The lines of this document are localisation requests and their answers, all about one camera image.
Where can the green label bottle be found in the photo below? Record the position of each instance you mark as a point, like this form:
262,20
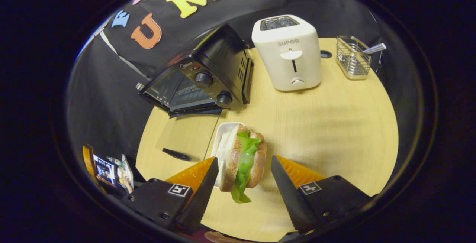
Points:
115,161

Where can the black electric oven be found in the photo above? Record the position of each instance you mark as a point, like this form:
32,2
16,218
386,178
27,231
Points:
223,57

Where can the lettuce sandwich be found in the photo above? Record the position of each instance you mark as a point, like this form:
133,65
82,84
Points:
241,157

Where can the lit monitor screen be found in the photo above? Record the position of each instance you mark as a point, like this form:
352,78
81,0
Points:
104,169

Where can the black table grommet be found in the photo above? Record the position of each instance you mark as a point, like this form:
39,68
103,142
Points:
326,54

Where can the white rectangular tray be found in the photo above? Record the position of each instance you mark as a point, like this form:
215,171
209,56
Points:
223,133

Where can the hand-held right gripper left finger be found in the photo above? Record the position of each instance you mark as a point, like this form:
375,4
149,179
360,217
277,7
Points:
202,194

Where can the silver metal utensil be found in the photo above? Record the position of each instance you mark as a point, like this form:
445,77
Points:
375,48

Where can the white toaster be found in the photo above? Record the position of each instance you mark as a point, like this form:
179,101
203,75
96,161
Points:
286,64

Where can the black backdrop cloth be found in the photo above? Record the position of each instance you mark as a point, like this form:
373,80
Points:
104,87

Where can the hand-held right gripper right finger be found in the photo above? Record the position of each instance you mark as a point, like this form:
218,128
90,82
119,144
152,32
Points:
290,198

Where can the orange object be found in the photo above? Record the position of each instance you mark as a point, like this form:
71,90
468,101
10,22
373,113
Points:
87,165

